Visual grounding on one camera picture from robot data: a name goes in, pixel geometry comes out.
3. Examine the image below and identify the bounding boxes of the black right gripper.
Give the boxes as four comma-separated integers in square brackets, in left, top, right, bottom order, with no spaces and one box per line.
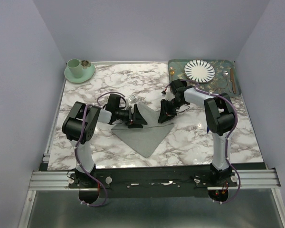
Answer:
[158,98,185,124]

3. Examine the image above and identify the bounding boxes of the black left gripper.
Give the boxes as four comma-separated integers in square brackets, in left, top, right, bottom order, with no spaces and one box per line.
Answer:
[115,104,147,128]

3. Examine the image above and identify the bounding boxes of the grey woven cloth napkin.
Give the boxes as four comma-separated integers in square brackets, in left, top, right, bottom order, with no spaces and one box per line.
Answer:
[111,102,174,158]

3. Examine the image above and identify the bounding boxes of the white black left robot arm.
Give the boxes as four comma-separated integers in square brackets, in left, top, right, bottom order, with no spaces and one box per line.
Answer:
[62,92,147,188]

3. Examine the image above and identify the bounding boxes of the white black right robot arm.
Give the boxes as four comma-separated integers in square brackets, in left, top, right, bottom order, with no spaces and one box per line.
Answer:
[158,79,238,186]

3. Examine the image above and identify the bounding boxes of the white blue striped plate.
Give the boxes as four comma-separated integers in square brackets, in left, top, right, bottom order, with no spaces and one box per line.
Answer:
[184,59,216,84]

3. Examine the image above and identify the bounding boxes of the teal floral serving tray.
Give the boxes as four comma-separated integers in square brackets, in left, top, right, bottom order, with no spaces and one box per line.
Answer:
[168,59,241,97]

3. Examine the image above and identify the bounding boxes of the silver spoon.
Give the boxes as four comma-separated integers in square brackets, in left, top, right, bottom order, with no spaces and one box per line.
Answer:
[222,71,232,92]

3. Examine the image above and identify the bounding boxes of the mint green floral plate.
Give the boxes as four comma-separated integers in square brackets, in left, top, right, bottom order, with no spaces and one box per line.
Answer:
[64,60,95,84]

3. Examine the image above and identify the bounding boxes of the brown wooden knife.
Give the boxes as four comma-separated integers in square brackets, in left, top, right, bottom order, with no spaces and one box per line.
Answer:
[230,68,237,94]

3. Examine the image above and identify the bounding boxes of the mint green cup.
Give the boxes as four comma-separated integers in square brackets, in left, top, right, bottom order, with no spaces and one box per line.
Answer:
[67,58,83,78]

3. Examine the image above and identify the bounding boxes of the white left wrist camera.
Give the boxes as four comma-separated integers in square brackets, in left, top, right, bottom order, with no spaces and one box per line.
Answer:
[125,95,136,108]

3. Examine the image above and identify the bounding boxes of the gold fork green handle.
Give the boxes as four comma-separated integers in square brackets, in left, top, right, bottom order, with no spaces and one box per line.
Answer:
[169,67,174,82]

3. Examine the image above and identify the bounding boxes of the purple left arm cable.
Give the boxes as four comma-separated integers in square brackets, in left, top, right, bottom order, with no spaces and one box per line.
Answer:
[75,92,128,207]

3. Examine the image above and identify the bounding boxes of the black metal base frame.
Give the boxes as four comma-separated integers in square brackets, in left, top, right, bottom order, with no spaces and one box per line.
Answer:
[39,163,268,199]

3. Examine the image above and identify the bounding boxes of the aluminium extrusion rail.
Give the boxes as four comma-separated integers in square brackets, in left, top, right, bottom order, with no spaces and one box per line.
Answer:
[28,170,281,191]

